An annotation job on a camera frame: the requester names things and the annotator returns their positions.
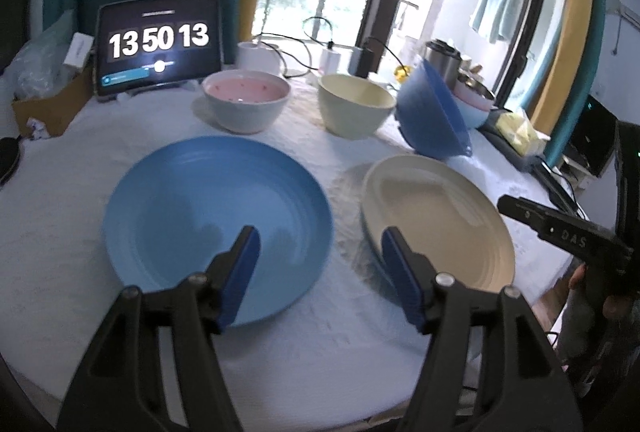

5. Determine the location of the small white box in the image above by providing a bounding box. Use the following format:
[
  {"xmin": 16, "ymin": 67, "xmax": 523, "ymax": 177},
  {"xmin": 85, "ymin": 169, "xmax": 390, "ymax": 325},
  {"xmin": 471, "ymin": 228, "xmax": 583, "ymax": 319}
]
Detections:
[{"xmin": 64, "ymin": 33, "xmax": 96, "ymax": 71}]

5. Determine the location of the blue plate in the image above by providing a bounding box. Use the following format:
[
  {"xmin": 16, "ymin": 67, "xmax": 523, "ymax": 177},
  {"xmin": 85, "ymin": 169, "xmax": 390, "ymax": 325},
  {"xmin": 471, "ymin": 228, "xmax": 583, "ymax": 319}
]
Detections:
[{"xmin": 102, "ymin": 136, "xmax": 335, "ymax": 329}]

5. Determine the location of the white bowl pink inside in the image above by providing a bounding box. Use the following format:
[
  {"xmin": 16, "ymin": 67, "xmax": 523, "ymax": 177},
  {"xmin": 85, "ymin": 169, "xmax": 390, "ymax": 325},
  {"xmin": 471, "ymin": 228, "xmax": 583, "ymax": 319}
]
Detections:
[{"xmin": 201, "ymin": 70, "xmax": 292, "ymax": 135}]

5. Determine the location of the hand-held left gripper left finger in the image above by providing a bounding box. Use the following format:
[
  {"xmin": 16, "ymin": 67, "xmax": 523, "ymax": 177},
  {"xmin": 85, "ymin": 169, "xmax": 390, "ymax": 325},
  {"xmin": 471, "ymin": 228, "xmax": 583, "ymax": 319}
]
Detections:
[{"xmin": 56, "ymin": 225, "xmax": 262, "ymax": 432}]

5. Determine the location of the black round object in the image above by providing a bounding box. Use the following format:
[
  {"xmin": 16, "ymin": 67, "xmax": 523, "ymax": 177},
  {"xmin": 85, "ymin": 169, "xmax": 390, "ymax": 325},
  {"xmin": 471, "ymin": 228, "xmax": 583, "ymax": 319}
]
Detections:
[{"xmin": 0, "ymin": 137, "xmax": 25, "ymax": 189}]

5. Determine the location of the black charger cable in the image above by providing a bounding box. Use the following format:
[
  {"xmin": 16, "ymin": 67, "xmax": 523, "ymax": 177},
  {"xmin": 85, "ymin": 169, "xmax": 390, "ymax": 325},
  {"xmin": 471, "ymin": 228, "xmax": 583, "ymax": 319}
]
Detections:
[
  {"xmin": 365, "ymin": 36, "xmax": 404, "ymax": 68},
  {"xmin": 254, "ymin": 34, "xmax": 322, "ymax": 78},
  {"xmin": 302, "ymin": 16, "xmax": 337, "ymax": 48}
]

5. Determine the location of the black charger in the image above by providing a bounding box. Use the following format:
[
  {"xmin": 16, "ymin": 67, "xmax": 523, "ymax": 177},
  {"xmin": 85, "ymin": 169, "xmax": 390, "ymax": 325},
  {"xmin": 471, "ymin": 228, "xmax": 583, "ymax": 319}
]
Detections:
[{"xmin": 354, "ymin": 46, "xmax": 377, "ymax": 78}]

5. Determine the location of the steel bowl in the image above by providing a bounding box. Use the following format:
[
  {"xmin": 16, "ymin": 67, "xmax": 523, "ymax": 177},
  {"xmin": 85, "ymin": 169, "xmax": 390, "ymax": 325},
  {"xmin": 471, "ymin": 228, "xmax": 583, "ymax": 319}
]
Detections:
[{"xmin": 457, "ymin": 70, "xmax": 497, "ymax": 106}]

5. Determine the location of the cardboard box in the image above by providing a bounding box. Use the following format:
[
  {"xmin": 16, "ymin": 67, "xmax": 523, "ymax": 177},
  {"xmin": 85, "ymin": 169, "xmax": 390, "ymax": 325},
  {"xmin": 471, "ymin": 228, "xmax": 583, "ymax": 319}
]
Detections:
[{"xmin": 11, "ymin": 66, "xmax": 96, "ymax": 139}]

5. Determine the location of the tablet showing clock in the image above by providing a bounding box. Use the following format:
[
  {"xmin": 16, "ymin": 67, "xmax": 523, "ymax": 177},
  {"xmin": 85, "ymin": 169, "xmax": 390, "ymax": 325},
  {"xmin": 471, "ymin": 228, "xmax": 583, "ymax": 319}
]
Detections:
[{"xmin": 95, "ymin": 0, "xmax": 224, "ymax": 103}]

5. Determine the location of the white textured tablecloth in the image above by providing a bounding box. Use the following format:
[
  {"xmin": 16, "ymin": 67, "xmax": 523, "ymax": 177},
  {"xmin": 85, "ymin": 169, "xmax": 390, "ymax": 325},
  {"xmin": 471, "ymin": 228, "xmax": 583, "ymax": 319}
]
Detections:
[{"xmin": 0, "ymin": 70, "xmax": 577, "ymax": 432}]

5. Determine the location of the light blue bowl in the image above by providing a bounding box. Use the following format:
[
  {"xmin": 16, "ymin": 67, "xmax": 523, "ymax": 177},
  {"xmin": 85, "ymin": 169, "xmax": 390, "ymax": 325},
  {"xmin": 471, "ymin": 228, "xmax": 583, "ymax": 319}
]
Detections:
[{"xmin": 457, "ymin": 104, "xmax": 491, "ymax": 131}]

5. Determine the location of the clear plastic bag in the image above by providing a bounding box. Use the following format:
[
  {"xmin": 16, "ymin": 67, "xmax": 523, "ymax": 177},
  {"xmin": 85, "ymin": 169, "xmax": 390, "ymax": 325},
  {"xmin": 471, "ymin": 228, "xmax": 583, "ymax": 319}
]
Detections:
[{"xmin": 4, "ymin": 9, "xmax": 82, "ymax": 101}]

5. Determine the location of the white charger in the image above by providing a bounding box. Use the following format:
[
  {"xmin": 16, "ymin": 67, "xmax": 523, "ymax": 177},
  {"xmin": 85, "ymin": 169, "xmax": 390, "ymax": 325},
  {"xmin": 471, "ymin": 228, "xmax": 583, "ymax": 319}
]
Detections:
[{"xmin": 320, "ymin": 46, "xmax": 344, "ymax": 75}]

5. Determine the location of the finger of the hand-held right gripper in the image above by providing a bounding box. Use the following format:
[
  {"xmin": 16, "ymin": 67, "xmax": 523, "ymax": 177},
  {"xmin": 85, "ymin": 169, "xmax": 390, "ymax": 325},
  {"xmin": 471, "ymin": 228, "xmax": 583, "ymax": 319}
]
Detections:
[{"xmin": 497, "ymin": 194, "xmax": 635, "ymax": 275}]

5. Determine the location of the light blue towel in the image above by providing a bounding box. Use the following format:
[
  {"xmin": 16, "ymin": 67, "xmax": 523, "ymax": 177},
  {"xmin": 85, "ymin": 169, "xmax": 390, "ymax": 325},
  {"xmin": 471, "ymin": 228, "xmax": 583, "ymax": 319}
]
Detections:
[{"xmin": 470, "ymin": 0, "xmax": 531, "ymax": 45}]

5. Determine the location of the cream bowl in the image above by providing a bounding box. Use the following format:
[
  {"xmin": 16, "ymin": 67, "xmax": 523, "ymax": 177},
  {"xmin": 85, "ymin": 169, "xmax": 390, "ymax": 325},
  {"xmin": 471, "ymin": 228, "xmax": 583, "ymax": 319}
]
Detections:
[{"xmin": 317, "ymin": 73, "xmax": 397, "ymax": 140}]

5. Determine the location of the person's right hand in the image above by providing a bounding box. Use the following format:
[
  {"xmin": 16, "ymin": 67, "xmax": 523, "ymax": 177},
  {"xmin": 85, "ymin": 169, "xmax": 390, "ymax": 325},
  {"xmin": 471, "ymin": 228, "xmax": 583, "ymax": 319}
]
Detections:
[{"xmin": 568, "ymin": 263, "xmax": 640, "ymax": 320}]

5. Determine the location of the steel tumbler black lid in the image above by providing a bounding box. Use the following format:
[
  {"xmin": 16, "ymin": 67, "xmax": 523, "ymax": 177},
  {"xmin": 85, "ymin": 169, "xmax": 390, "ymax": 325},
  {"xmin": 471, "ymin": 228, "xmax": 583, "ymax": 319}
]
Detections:
[{"xmin": 425, "ymin": 39, "xmax": 462, "ymax": 83}]

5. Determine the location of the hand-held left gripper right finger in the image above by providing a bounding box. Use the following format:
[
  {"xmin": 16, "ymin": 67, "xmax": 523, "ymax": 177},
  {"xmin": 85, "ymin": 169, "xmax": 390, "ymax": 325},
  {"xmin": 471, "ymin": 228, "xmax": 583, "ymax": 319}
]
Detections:
[{"xmin": 381, "ymin": 227, "xmax": 586, "ymax": 432}]

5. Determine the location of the cream plate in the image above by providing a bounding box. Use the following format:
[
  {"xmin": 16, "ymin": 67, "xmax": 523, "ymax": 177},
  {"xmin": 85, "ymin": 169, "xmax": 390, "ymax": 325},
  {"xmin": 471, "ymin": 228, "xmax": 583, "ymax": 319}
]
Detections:
[{"xmin": 360, "ymin": 155, "xmax": 517, "ymax": 307}]

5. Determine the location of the dark grey cloth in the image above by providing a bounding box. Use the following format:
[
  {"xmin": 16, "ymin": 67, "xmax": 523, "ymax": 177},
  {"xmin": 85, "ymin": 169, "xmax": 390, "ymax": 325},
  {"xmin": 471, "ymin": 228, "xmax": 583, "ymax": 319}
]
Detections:
[{"xmin": 480, "ymin": 116, "xmax": 551, "ymax": 173}]

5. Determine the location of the black electronic device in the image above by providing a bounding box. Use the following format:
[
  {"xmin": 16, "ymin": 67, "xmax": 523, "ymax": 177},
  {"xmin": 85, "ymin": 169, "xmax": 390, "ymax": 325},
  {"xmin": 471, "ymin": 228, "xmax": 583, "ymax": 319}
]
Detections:
[{"xmin": 564, "ymin": 94, "xmax": 622, "ymax": 179}]

